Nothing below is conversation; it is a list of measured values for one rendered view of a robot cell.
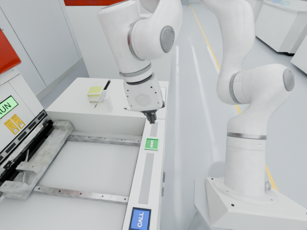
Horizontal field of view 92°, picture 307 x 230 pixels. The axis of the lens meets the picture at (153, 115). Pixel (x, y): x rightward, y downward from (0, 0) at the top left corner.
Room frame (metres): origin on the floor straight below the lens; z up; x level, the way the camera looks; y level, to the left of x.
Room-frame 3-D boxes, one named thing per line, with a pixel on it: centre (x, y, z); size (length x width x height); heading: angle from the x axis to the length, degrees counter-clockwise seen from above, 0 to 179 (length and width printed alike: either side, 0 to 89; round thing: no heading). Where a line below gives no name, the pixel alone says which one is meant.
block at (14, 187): (0.23, 0.53, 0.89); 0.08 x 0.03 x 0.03; 82
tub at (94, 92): (0.67, 0.30, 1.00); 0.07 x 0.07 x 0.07; 1
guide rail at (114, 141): (0.50, 0.30, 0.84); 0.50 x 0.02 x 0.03; 82
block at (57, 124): (0.55, 0.49, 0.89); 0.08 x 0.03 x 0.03; 82
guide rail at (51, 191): (0.23, 0.33, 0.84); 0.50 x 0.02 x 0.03; 82
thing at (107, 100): (0.58, 0.24, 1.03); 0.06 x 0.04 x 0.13; 82
